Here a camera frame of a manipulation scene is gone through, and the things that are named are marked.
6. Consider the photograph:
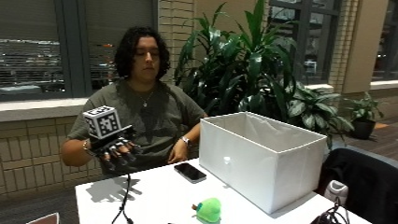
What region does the black smartphone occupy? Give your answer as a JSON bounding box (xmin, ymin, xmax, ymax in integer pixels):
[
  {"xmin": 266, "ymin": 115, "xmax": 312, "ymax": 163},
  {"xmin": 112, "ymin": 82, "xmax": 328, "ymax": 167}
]
[{"xmin": 173, "ymin": 161, "xmax": 208, "ymax": 184}]

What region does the white cube with black markers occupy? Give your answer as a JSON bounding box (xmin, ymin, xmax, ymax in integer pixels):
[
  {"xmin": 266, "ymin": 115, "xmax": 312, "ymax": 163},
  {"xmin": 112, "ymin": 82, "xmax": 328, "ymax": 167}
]
[{"xmin": 83, "ymin": 105, "xmax": 124, "ymax": 140}]

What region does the the person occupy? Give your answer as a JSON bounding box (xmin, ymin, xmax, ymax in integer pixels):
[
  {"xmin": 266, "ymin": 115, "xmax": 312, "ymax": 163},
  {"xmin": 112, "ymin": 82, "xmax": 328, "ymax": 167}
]
[{"xmin": 61, "ymin": 25, "xmax": 209, "ymax": 175}]

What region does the green soft toy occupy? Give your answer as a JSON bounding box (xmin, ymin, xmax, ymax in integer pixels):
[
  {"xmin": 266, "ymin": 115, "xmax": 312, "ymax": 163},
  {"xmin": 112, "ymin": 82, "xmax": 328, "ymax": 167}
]
[{"xmin": 191, "ymin": 197, "xmax": 224, "ymax": 224}]

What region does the white fabric storage box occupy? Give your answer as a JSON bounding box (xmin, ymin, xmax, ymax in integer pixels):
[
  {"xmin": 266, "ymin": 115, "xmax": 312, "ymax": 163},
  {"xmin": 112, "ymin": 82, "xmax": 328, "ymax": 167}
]
[{"xmin": 199, "ymin": 111, "xmax": 330, "ymax": 216}]

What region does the tall green leafy plant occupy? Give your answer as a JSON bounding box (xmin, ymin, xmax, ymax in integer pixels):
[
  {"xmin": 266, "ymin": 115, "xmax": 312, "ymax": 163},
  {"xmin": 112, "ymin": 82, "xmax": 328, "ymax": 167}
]
[{"xmin": 173, "ymin": 0, "xmax": 301, "ymax": 126}]

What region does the variegated leafy plant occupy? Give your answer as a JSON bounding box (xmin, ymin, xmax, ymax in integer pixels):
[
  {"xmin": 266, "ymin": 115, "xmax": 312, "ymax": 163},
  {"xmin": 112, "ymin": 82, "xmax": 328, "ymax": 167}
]
[{"xmin": 285, "ymin": 81, "xmax": 356, "ymax": 151}]

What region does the wide dark framed window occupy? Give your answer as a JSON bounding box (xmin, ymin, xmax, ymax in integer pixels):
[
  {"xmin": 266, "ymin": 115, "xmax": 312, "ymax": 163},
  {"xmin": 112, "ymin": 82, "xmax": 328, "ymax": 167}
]
[{"xmin": 0, "ymin": 0, "xmax": 160, "ymax": 103}]

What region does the white plastic device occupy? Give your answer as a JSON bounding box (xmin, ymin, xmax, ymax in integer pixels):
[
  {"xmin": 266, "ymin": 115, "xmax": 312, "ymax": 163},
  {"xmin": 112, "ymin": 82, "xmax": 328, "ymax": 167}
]
[{"xmin": 324, "ymin": 179, "xmax": 350, "ymax": 206}]

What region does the black plant pot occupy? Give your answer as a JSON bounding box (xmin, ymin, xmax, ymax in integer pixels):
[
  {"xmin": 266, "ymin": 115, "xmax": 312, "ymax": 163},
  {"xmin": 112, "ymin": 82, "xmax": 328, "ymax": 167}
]
[{"xmin": 350, "ymin": 119, "xmax": 377, "ymax": 141}]

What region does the small potted plant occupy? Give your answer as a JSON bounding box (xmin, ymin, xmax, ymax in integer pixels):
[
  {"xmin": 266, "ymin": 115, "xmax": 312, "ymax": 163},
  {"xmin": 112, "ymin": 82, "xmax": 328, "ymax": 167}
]
[{"xmin": 342, "ymin": 91, "xmax": 386, "ymax": 123}]

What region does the tall dark framed window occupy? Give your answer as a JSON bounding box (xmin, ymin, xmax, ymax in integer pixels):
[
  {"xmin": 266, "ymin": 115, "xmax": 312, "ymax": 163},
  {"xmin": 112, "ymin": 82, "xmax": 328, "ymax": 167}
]
[{"xmin": 268, "ymin": 0, "xmax": 342, "ymax": 87}]

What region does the narrow dark framed window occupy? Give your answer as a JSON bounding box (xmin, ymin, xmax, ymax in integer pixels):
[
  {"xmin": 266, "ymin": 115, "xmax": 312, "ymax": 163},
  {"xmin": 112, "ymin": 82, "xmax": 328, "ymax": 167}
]
[{"xmin": 370, "ymin": 0, "xmax": 398, "ymax": 83}]

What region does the silver bracelet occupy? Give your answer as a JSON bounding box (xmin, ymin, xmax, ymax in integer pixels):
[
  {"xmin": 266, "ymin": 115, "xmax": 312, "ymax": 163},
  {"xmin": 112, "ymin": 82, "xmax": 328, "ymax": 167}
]
[{"xmin": 81, "ymin": 138, "xmax": 95, "ymax": 157}]

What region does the black glove cable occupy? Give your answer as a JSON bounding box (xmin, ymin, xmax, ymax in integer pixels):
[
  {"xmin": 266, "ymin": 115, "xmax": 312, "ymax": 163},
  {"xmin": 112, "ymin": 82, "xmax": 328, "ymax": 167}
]
[{"xmin": 109, "ymin": 173, "xmax": 136, "ymax": 224}]

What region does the silver pendant necklace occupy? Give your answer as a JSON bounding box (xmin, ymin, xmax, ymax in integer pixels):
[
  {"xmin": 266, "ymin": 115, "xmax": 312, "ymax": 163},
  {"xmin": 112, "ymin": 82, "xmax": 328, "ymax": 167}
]
[{"xmin": 136, "ymin": 89, "xmax": 157, "ymax": 108}]

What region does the bundle of black cables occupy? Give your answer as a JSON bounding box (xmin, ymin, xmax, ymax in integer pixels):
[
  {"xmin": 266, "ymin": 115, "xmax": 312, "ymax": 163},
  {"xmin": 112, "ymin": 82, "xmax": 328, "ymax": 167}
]
[{"xmin": 310, "ymin": 197, "xmax": 352, "ymax": 224}]

